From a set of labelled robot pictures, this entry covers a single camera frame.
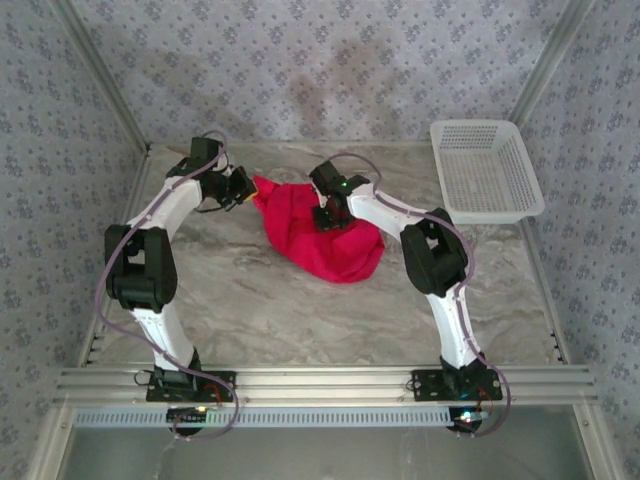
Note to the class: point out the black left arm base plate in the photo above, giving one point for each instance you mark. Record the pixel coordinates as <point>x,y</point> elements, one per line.
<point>227,377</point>

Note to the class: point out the white perforated plastic basket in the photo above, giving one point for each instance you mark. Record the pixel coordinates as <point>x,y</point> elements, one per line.
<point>480,165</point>

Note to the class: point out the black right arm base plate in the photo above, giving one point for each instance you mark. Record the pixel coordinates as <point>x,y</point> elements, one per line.
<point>425,385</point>

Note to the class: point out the aluminium frame post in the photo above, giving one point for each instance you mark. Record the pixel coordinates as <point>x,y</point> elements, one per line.
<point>549,60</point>
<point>107,85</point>

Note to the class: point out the grooved aluminium mounting rail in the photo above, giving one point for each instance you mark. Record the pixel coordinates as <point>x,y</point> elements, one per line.
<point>325,382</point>

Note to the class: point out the grey metal sheet panel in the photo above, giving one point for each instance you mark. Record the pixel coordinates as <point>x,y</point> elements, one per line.
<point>325,455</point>

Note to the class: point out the red t-shirt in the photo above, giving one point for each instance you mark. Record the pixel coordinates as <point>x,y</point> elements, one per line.
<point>320,250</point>

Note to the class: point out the black controller board with LED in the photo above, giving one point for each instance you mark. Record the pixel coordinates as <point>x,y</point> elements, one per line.
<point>182,417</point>
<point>472,423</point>

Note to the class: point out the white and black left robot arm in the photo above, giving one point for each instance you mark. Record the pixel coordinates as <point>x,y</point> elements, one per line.
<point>172,205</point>

